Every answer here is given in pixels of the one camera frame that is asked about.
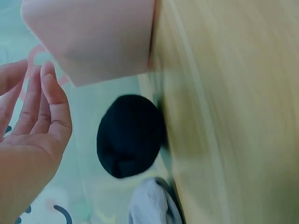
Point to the pink box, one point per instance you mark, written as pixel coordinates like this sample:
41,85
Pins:
93,35

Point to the grey white cloth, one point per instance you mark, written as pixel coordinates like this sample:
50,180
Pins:
151,203

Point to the black round object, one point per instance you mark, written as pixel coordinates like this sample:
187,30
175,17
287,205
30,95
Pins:
130,137

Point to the person's left hand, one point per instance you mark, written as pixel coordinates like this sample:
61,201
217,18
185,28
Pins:
25,158

